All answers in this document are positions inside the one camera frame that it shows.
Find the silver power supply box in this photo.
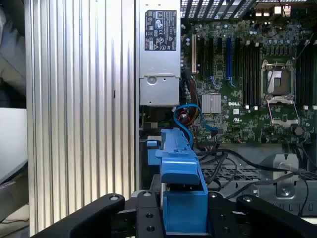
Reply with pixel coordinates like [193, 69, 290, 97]
[138, 0, 181, 107]

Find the thin metal locking lever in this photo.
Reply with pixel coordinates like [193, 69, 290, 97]
[293, 33, 313, 60]
[266, 60, 278, 91]

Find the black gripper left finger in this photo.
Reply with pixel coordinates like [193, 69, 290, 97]
[31, 190, 164, 238]

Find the RAM slot with white clips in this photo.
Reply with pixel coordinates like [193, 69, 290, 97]
[245, 41, 251, 110]
[312, 41, 317, 111]
[303, 41, 309, 111]
[253, 42, 261, 111]

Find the black data wire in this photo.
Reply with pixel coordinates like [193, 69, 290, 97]
[225, 171, 302, 200]

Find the metal drive cage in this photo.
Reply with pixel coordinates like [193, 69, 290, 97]
[198, 143, 317, 216]

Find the metal socket cover frame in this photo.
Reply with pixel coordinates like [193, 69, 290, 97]
[266, 96, 300, 127]

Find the pale grey flat panel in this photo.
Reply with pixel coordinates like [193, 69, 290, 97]
[0, 108, 28, 184]

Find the CPU socket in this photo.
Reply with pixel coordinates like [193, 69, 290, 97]
[261, 59, 297, 99]

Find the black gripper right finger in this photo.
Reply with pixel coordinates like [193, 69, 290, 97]
[207, 192, 317, 238]

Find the black sleeved power wire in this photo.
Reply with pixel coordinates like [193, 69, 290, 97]
[198, 147, 310, 215]

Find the white expansion slot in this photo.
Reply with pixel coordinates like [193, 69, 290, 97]
[191, 34, 198, 74]

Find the hard disk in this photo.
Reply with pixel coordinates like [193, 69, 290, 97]
[146, 127, 214, 236]

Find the green motherboard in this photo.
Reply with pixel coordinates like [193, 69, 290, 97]
[180, 4, 317, 144]

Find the thin black round wire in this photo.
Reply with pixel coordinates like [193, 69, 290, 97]
[197, 147, 240, 193]

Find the black expansion slot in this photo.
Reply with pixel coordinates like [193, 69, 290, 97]
[216, 37, 223, 75]
[199, 37, 206, 77]
[234, 37, 241, 74]
[207, 37, 215, 77]

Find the blue data wire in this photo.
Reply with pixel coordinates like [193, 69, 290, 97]
[173, 104, 219, 151]

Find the black and silver PC case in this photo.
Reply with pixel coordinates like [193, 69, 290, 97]
[135, 0, 317, 216]

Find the RAM slot with black clips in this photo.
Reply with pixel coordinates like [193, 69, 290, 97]
[241, 41, 247, 110]
[308, 41, 313, 110]
[298, 41, 305, 110]
[249, 42, 255, 110]

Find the blue expansion slot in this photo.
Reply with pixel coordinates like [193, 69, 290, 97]
[225, 37, 233, 87]

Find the silver finned heat sink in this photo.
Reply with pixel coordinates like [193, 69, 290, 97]
[202, 93, 222, 114]

